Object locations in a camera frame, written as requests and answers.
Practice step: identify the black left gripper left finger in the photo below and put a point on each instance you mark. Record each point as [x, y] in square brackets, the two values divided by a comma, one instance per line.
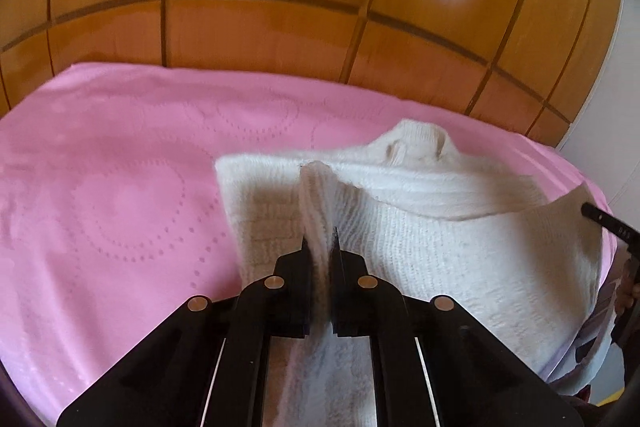
[207, 363]

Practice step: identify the white knitted sweater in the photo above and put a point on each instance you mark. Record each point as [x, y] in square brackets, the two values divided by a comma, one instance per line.
[431, 221]

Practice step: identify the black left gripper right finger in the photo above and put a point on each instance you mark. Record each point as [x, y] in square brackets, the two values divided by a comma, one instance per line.
[433, 363]

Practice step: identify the person's right hand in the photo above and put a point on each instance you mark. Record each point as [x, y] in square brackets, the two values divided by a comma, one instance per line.
[627, 292]

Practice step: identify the pink bed sheet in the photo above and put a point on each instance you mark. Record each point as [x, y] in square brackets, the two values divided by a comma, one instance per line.
[110, 212]

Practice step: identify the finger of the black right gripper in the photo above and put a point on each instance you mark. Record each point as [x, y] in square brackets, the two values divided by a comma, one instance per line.
[608, 222]

